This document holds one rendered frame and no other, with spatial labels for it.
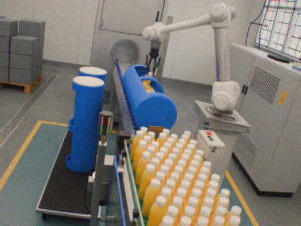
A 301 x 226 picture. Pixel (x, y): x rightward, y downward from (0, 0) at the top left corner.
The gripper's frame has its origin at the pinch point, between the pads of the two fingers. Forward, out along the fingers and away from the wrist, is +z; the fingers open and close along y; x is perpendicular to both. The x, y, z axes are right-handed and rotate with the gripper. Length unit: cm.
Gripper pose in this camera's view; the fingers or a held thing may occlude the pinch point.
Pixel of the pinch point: (150, 70)
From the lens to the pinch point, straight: 246.6
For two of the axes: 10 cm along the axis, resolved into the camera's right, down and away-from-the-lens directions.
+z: -1.8, 9.2, 3.5
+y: -9.7, -1.0, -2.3
